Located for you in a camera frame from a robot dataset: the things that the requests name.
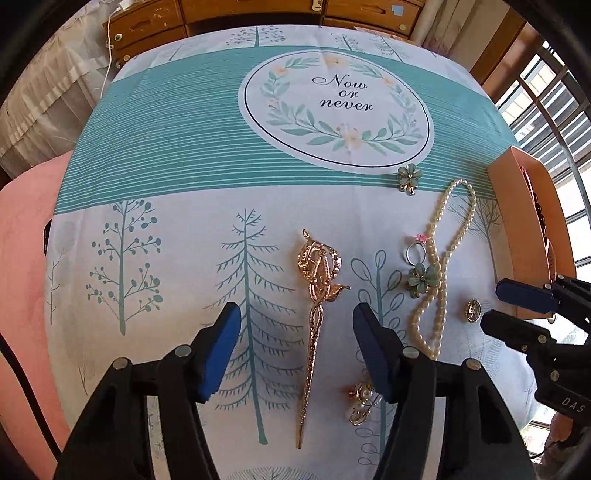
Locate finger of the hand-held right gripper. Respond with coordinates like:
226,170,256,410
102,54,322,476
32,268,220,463
480,309,561,361
495,274,591,333

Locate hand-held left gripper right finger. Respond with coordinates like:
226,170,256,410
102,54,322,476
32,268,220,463
352,302,539,480

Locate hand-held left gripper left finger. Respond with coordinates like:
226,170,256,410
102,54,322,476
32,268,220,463
53,302,243,480

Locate pink plastic box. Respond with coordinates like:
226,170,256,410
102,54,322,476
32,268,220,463
486,145,575,324

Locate gold hairpin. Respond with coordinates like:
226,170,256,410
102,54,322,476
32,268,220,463
295,228,352,449

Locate pearl necklace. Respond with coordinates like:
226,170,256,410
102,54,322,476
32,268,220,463
409,178,478,361

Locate green flower brooch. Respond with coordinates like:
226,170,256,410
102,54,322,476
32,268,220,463
397,165,423,195
406,263,439,298

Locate gold pearl brooch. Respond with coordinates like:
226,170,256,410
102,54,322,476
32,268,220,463
344,378,384,425

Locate metal window grille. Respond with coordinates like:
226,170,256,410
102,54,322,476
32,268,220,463
496,41,591,278

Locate teal tree printed tablecloth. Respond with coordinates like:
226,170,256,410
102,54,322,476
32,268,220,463
44,23,555,480

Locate pink blanket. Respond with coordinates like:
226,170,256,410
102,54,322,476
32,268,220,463
0,152,75,462

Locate floral curtain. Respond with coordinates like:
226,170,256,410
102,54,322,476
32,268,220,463
411,0,467,56

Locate white lace cover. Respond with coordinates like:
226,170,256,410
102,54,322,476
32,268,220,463
0,0,121,167

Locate wooden desk with drawers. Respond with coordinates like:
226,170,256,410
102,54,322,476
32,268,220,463
108,0,426,63

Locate black bead bracelet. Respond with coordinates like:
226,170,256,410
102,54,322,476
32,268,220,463
530,191,553,245

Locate silver ring with pink stone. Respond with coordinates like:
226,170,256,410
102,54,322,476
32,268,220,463
405,234,432,266

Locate black cable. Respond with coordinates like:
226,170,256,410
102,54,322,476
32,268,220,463
0,332,51,448

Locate wooden window frame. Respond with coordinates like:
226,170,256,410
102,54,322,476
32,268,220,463
480,9,541,102

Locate white charger cable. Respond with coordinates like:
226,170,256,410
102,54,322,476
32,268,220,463
99,0,132,100

